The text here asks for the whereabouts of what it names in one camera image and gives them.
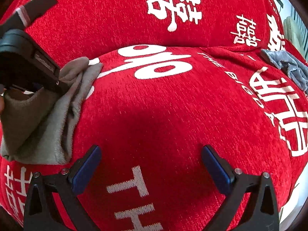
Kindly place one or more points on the blue-grey velvet cloth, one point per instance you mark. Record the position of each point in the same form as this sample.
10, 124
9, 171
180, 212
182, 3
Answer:
288, 65

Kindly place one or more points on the dark striped garment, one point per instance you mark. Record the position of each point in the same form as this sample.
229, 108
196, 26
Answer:
31, 7

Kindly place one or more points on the pale green chair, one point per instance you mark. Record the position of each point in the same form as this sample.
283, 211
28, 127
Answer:
294, 36

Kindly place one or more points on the grey sweater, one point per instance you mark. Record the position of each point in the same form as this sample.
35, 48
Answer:
41, 125

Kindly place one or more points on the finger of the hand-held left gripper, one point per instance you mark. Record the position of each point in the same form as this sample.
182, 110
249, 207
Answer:
48, 74

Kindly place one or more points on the red printed blanket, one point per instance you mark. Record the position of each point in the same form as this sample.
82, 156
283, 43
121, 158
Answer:
168, 115

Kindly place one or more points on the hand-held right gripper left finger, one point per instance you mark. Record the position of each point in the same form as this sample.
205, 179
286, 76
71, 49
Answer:
86, 168

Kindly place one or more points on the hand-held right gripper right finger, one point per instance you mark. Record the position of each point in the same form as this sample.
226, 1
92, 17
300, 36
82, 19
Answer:
216, 170

